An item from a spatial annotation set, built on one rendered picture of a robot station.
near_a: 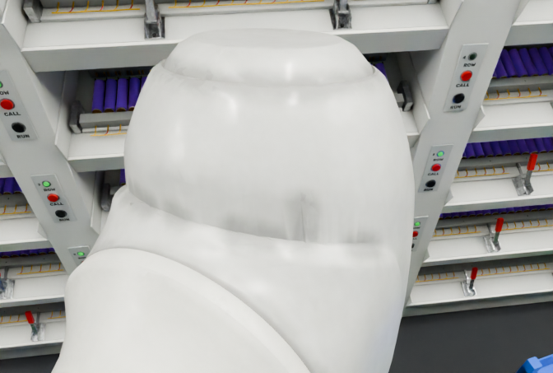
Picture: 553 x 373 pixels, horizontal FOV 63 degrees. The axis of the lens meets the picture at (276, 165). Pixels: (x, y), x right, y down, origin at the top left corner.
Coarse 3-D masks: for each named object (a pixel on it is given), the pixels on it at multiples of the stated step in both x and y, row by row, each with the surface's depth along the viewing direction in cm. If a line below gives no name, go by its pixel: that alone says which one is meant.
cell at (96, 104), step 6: (96, 84) 79; (102, 84) 80; (96, 90) 79; (102, 90) 79; (96, 96) 78; (102, 96) 79; (96, 102) 78; (102, 102) 78; (96, 108) 77; (102, 108) 78
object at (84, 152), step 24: (72, 72) 80; (408, 72) 82; (72, 96) 79; (408, 96) 80; (72, 120) 75; (408, 120) 81; (72, 144) 76; (96, 144) 76; (120, 144) 76; (96, 168) 78; (120, 168) 79
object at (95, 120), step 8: (400, 96) 80; (400, 104) 80; (112, 112) 76; (120, 112) 76; (128, 112) 76; (80, 120) 75; (88, 120) 75; (96, 120) 75; (104, 120) 76; (112, 120) 76; (120, 120) 76; (128, 120) 76; (120, 128) 76
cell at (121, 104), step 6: (120, 78) 80; (120, 84) 80; (126, 84) 80; (120, 90) 79; (126, 90) 80; (120, 96) 78; (126, 96) 79; (120, 102) 78; (126, 102) 79; (120, 108) 78; (126, 108) 78
